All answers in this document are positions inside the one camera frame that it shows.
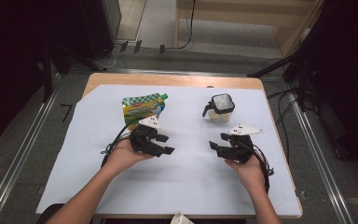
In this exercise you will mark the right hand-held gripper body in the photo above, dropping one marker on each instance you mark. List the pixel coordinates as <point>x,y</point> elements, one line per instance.
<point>237,149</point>

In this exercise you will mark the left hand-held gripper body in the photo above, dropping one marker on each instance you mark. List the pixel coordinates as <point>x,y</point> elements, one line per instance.
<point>144,141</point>

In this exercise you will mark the clear jar with black lid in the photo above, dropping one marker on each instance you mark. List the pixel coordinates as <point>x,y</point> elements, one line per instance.
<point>222,104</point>

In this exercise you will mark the green and yellow spout pouch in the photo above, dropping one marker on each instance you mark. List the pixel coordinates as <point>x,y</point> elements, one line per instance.
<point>140,107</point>

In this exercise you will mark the person's left hand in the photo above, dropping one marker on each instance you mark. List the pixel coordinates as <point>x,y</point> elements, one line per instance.
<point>124,155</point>

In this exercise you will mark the person's right hand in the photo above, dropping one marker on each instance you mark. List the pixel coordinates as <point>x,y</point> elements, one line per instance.
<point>248,174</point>

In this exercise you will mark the wooden table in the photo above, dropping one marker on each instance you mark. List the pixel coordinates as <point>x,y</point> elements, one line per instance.
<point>174,80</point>

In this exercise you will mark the white paper object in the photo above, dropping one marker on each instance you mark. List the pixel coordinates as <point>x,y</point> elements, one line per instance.
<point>180,219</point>

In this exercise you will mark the black stand leg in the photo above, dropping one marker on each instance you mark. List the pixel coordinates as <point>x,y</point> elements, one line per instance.
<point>270,66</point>

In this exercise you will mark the small black floor block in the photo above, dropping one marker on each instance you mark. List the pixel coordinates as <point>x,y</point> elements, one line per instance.
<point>162,48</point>
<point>123,46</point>
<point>137,46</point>

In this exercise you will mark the dark round object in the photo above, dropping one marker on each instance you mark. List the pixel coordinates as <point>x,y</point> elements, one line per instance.
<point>50,211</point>

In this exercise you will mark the black cabinet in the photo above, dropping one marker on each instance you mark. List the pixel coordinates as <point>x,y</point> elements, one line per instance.
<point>96,28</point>

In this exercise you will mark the dark curtain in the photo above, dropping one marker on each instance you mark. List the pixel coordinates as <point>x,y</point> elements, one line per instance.
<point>9,62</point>
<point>348,62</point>

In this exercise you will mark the metal floor rail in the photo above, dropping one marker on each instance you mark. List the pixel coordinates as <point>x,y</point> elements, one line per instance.
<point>323,168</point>
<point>15,161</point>
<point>167,72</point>

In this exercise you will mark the metal table bracket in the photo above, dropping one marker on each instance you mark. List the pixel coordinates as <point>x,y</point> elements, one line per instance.
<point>300,194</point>

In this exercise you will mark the wooden frame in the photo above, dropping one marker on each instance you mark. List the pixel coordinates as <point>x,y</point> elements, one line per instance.
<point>230,7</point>

